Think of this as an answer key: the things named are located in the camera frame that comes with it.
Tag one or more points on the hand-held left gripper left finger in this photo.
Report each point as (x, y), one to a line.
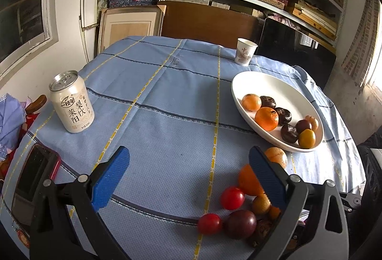
(110, 179)

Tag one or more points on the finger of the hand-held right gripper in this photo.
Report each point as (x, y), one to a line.
(352, 201)

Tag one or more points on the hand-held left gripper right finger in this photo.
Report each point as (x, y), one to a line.
(268, 176)

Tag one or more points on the orange tangerine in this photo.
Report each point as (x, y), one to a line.
(266, 118)
(247, 181)

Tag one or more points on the yellow round fruit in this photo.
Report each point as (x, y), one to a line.
(261, 204)
(306, 138)

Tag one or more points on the red cherry tomato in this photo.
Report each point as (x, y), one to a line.
(232, 198)
(210, 224)

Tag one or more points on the dark plum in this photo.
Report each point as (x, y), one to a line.
(240, 224)

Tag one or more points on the purple passion fruit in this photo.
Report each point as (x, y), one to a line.
(303, 126)

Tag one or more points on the white oval plate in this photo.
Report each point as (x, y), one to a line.
(268, 84)

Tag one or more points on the dark cloth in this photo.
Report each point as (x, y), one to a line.
(370, 164)

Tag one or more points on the blue checked tablecloth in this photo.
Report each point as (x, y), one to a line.
(167, 134)

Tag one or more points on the smartphone with red case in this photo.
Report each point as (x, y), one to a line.
(32, 176)

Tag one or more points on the cream beverage can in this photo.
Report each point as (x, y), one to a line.
(73, 107)

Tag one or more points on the blue printed cloth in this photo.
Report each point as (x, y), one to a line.
(12, 122)

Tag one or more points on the white paper cup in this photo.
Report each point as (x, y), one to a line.
(245, 52)

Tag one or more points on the bright window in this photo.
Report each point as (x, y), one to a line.
(377, 69)

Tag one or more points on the black glass panel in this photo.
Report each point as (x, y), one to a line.
(283, 39)

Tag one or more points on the brick pattern curtain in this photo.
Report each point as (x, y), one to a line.
(358, 48)

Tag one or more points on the pink cloth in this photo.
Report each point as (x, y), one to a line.
(283, 21)

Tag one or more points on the brown wooden board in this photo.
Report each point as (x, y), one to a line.
(206, 24)

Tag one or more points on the white framed window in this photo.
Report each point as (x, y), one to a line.
(21, 9)

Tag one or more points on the wooden picture frame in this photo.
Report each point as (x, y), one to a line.
(128, 28)

